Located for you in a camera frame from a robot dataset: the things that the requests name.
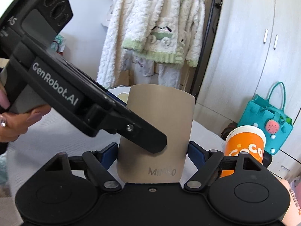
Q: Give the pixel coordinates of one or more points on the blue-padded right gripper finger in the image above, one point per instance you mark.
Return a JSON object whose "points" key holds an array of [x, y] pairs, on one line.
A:
{"points": [[98, 163], [206, 161]]}

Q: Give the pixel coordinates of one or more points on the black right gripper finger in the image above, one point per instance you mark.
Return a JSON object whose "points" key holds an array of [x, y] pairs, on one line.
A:
{"points": [[141, 131]]}

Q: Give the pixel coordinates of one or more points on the white paper cup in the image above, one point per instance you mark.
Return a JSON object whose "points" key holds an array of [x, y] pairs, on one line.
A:
{"points": [[123, 97]]}

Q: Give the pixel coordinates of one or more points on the orange paper cup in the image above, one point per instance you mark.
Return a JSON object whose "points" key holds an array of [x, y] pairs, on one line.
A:
{"points": [[248, 139]]}

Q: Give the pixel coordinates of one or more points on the person's left hand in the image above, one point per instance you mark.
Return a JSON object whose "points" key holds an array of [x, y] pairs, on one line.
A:
{"points": [[18, 124]]}

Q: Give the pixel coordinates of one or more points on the white patterned tablecloth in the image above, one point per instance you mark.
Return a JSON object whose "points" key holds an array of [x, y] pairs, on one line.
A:
{"points": [[168, 109]]}

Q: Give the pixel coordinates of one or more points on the white fluffy robe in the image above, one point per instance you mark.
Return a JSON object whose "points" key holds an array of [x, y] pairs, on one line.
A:
{"points": [[113, 55]]}

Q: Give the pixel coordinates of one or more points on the teal tote bag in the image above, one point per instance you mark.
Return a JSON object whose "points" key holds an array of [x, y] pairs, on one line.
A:
{"points": [[274, 123]]}

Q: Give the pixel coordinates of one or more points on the white fluffy jacket green trim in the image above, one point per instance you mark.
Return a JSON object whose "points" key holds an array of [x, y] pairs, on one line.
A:
{"points": [[166, 31]]}

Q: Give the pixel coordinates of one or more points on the white three-door wardrobe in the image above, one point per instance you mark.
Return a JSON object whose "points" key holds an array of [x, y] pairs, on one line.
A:
{"points": [[257, 44]]}

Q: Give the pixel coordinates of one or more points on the black clothes rack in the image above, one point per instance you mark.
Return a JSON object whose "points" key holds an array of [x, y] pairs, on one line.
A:
{"points": [[211, 20]]}

